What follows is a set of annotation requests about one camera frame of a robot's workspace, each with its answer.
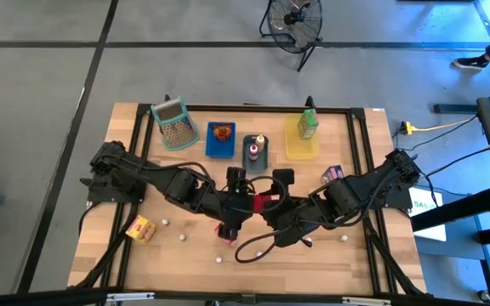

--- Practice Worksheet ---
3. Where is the yellow plastic bin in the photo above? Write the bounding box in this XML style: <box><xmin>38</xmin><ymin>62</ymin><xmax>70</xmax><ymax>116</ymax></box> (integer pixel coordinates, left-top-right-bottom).
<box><xmin>285</xmin><ymin>113</ymin><xmax>321</xmax><ymax>162</ymax></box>

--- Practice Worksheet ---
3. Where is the blue plastic bin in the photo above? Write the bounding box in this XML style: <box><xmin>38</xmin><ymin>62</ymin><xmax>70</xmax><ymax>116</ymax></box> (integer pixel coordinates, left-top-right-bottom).
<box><xmin>204</xmin><ymin>121</ymin><xmax>236</xmax><ymax>160</ymax></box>

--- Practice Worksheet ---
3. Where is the person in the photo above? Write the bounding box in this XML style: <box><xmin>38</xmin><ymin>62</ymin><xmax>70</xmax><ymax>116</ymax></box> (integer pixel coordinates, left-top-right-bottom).
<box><xmin>451</xmin><ymin>27</ymin><xmax>490</xmax><ymax>71</ymax></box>

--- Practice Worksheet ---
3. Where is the black floor cable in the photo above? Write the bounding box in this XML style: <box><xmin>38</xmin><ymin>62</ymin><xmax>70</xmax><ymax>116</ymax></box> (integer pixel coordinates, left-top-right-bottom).
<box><xmin>391</xmin><ymin>116</ymin><xmax>484</xmax><ymax>152</ymax></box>
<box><xmin>414</xmin><ymin>142</ymin><xmax>490</xmax><ymax>196</ymax></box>

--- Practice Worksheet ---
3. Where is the yellow cereal box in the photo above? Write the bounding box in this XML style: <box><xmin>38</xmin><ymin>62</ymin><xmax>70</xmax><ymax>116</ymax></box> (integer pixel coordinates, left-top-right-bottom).
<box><xmin>124</xmin><ymin>214</ymin><xmax>158</xmax><ymax>245</ymax></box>

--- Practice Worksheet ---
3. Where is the black floor bar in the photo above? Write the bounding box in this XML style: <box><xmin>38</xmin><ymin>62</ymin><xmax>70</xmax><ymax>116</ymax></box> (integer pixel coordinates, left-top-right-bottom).
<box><xmin>433</xmin><ymin>103</ymin><xmax>481</xmax><ymax>115</ymax></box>

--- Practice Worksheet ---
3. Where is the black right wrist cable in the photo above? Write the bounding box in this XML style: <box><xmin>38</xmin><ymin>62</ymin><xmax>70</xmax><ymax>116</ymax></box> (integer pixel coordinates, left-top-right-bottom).
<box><xmin>234</xmin><ymin>227</ymin><xmax>297</xmax><ymax>264</ymax></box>

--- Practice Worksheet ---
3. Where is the red Froot Loops cereal box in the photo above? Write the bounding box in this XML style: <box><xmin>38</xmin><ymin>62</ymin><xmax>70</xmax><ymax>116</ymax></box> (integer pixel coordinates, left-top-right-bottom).
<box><xmin>214</xmin><ymin>224</ymin><xmax>238</xmax><ymax>247</ymax></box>

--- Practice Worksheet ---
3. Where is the green Apple Jacks cereal box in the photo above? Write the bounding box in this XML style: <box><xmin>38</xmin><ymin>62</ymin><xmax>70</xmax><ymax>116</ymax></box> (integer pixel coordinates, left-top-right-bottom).
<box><xmin>297</xmin><ymin>108</ymin><xmax>320</xmax><ymax>140</ymax></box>

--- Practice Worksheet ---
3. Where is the orange snack packet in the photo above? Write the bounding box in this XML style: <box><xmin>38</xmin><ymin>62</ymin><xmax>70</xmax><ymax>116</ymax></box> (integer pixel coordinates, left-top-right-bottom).
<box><xmin>213</xmin><ymin>123</ymin><xmax>232</xmax><ymax>142</ymax></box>

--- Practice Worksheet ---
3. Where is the grey plastic bin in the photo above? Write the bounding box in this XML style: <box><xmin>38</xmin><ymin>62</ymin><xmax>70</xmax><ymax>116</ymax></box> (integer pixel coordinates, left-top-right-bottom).
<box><xmin>242</xmin><ymin>134</ymin><xmax>271</xmax><ymax>173</ymax></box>

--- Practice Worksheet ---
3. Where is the white paper sign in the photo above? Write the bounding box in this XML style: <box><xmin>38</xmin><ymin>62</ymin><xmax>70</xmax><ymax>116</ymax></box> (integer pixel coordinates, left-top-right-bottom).
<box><xmin>408</xmin><ymin>186</ymin><xmax>447</xmax><ymax>242</ymax></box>

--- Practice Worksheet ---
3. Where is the yellow extension cord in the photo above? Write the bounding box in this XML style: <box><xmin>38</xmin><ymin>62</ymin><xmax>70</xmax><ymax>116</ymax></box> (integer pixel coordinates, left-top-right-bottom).
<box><xmin>400</xmin><ymin>114</ymin><xmax>480</xmax><ymax>136</ymax></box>

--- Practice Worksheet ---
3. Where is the red plastic container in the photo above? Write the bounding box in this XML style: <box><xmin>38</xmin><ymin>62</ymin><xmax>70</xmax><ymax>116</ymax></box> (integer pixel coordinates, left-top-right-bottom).
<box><xmin>254</xmin><ymin>194</ymin><xmax>278</xmax><ymax>213</ymax></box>

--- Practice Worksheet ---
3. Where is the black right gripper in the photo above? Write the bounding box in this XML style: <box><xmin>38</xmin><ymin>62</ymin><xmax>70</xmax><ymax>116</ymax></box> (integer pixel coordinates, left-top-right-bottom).
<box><xmin>261</xmin><ymin>168</ymin><xmax>314</xmax><ymax>250</ymax></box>

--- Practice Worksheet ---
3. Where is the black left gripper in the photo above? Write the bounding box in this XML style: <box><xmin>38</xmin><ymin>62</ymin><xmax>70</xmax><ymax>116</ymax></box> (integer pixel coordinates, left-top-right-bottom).
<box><xmin>217</xmin><ymin>167</ymin><xmax>257</xmax><ymax>242</ymax></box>

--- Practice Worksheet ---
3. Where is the blue Frosted Flakes cereal box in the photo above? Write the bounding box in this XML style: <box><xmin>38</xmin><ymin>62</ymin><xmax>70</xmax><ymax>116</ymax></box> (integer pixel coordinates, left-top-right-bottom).
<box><xmin>320</xmin><ymin>164</ymin><xmax>345</xmax><ymax>184</ymax></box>

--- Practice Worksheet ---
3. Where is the black floor fan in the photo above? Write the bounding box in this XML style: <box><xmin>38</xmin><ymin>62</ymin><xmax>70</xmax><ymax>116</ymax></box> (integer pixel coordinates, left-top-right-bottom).
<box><xmin>258</xmin><ymin>0</ymin><xmax>325</xmax><ymax>73</ymax></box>

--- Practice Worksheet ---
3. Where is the silver metal bracket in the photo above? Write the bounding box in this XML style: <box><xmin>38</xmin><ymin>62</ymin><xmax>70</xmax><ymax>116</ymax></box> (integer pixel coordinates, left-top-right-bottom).
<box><xmin>106</xmin><ymin>292</ymin><xmax>156</xmax><ymax>303</ymax></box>
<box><xmin>341</xmin><ymin>296</ymin><xmax>393</xmax><ymax>306</ymax></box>

